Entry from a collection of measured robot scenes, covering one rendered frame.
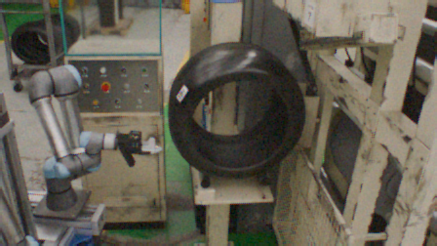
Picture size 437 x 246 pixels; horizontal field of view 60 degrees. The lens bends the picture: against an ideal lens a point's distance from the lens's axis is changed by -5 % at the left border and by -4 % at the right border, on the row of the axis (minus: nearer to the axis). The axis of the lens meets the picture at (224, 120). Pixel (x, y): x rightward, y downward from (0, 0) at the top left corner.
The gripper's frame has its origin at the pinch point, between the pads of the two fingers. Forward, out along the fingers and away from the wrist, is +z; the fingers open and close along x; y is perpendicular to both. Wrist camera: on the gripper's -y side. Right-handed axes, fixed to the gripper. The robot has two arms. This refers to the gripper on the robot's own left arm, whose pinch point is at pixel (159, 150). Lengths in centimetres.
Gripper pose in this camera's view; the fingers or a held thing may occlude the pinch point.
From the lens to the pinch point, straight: 182.7
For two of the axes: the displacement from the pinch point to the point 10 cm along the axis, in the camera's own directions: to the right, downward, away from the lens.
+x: -1.2, -4.4, 8.9
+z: 9.8, 1.0, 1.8
